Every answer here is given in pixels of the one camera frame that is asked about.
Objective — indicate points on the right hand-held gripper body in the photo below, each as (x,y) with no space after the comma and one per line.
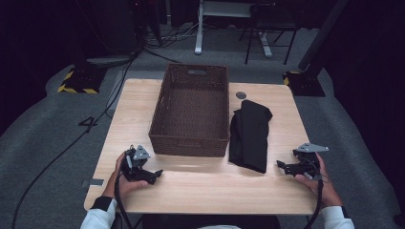
(305,163)

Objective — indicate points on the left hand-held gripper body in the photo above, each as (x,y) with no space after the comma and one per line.
(137,168)

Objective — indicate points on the black cloth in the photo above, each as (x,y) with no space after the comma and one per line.
(250,133)

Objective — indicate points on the brown wicker basket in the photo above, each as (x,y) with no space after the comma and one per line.
(191,108)

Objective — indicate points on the person's left hand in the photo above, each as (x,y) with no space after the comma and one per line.
(122,187)

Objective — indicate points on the person's right hand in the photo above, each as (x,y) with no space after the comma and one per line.
(326,191)

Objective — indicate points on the black stand base striped edge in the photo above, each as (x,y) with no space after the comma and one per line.
(305,84)
(81,81)

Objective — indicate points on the round grey table grommet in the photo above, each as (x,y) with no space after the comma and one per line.
(241,95)

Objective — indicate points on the slanted black stand pole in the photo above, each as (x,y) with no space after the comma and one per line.
(321,35)

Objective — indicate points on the black metal chair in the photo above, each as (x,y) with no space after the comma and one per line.
(270,25)

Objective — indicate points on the white desk frame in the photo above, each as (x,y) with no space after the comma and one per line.
(199,31)

